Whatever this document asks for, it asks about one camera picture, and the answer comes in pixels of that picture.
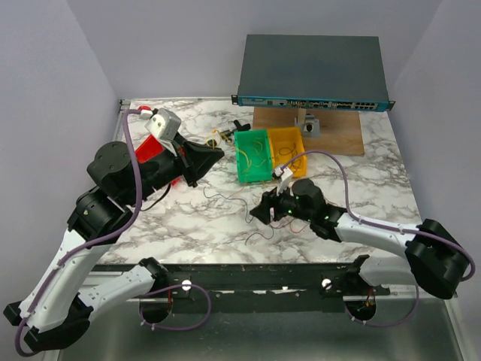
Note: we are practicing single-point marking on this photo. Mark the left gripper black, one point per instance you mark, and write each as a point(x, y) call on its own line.
point(196, 161)

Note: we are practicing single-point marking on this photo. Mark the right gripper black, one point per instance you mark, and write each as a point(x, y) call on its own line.
point(263, 210)

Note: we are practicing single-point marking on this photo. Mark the green plastic bin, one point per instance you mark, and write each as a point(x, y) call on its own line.
point(253, 156)

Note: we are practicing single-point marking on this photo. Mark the yellow plastic bin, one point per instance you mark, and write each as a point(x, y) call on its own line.
point(286, 143)

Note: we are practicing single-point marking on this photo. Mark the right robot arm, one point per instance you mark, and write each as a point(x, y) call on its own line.
point(425, 255)

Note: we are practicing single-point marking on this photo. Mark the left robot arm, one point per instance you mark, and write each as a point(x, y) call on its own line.
point(57, 313)

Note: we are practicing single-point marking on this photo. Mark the red plastic bin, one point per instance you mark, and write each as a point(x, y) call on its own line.
point(150, 148)

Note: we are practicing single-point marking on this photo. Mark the wooden board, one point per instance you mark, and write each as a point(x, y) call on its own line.
point(338, 133)

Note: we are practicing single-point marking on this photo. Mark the black T-handle tool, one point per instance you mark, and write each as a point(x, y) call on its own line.
point(228, 135)

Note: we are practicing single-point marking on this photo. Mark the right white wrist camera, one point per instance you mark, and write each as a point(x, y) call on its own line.
point(284, 176)

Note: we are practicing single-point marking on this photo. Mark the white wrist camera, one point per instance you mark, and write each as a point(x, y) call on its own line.
point(163, 126)
point(284, 176)

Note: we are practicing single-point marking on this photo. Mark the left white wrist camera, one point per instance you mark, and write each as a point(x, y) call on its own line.
point(163, 126)

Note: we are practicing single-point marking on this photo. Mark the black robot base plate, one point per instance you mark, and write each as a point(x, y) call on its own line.
point(256, 288)

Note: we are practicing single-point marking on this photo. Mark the grey metal bracket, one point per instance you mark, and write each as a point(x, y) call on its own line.
point(310, 127)

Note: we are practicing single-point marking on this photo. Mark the blue network switch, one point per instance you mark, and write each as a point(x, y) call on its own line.
point(318, 72)

